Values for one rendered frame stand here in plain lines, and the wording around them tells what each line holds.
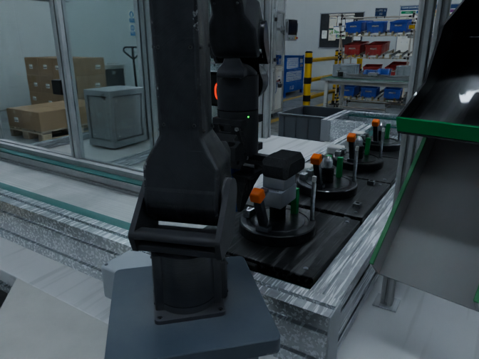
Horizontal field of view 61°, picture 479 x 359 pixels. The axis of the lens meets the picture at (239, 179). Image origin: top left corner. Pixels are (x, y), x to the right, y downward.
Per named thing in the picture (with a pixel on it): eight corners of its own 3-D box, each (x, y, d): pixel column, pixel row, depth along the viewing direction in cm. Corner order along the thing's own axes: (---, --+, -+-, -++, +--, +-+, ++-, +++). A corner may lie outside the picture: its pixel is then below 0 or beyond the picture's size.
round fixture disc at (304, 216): (296, 255, 66) (296, 243, 65) (224, 234, 73) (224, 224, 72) (326, 224, 77) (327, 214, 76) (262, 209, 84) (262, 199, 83)
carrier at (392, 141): (408, 167, 120) (415, 125, 116) (331, 155, 132) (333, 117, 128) (422, 149, 139) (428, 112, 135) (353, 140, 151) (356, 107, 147)
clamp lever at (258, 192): (266, 229, 69) (259, 196, 64) (256, 227, 70) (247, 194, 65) (275, 216, 71) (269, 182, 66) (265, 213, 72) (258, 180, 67)
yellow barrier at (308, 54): (308, 115, 753) (311, 51, 716) (299, 115, 763) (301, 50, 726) (361, 96, 1026) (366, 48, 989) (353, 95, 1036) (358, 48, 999)
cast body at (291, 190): (281, 209, 70) (282, 171, 67) (258, 204, 72) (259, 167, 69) (300, 195, 76) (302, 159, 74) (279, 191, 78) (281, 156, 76)
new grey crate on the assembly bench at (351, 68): (351, 77, 583) (353, 64, 578) (331, 76, 597) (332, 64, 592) (358, 75, 616) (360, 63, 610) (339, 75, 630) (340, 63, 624)
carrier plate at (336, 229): (312, 290, 60) (313, 277, 59) (185, 248, 72) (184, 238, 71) (359, 229, 79) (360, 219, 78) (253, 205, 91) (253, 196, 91)
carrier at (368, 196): (361, 227, 80) (368, 167, 76) (256, 203, 92) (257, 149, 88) (389, 191, 100) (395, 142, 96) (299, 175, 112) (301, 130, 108)
